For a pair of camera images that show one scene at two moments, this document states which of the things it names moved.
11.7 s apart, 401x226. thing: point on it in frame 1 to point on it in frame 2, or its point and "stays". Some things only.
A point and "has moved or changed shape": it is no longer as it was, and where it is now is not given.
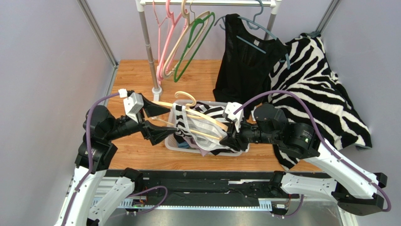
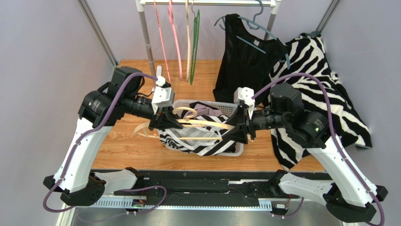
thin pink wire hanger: x=159 y=24 to x=162 y=42
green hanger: x=197 y=27 has moved or changed shape
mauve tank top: x=204 y=152 to x=203 y=110
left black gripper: x=156 y=133 to x=168 y=118
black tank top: x=247 y=61 stays
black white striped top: x=207 y=135 has moved or changed shape
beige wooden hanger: x=168 y=75 has moved or changed shape
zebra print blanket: x=302 y=68 stays
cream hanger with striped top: x=193 y=112 to x=188 y=122
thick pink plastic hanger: x=182 y=17 to x=171 y=15
